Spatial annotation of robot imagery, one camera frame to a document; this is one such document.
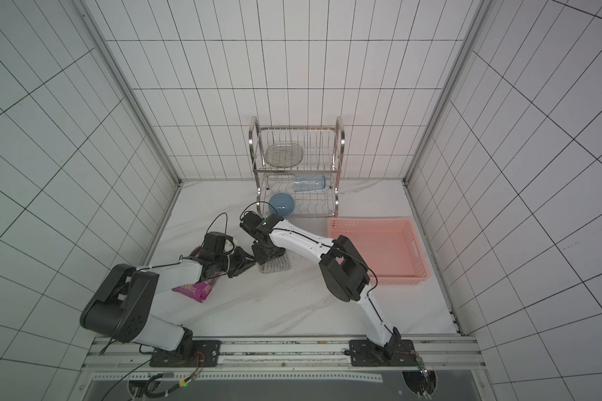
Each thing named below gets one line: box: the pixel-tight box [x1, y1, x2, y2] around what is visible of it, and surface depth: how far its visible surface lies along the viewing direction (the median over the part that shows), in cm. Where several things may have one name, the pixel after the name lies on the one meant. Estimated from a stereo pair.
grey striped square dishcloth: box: [258, 253, 293, 275], surface depth 89 cm
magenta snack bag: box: [171, 274, 221, 304], surface depth 83 cm
